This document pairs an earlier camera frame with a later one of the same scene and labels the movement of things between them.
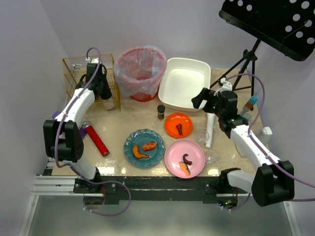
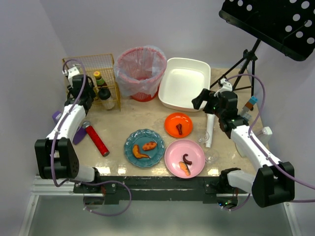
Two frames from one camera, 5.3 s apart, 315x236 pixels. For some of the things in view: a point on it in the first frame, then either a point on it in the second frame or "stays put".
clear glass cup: (203, 136) stays put
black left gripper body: (92, 68) -> (77, 82)
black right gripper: (205, 97) stays put
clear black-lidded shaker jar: (109, 103) stays put
